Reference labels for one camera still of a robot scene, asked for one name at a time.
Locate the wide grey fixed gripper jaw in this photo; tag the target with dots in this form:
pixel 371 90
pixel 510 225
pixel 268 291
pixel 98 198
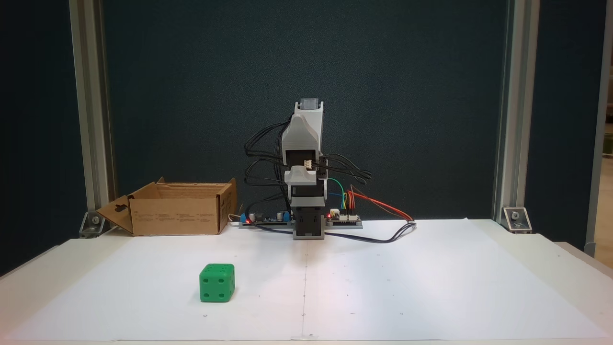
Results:
pixel 300 177

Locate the green dice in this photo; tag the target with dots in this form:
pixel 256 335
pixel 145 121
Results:
pixel 216 283

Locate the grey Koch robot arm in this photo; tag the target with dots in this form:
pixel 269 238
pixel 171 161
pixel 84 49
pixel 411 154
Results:
pixel 301 134

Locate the circuit board with blue terminal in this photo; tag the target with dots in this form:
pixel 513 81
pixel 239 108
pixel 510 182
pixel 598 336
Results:
pixel 268 219

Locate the small motor controller board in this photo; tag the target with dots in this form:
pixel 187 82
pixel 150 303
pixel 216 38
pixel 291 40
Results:
pixel 345 219

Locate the open cardboard box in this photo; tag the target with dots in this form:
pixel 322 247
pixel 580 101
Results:
pixel 172 215

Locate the metal corner bracket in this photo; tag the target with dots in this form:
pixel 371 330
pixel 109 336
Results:
pixel 516 219
pixel 96 225

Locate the aluminium frame post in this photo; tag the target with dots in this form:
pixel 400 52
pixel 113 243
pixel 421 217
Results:
pixel 598 143
pixel 91 96
pixel 517 96

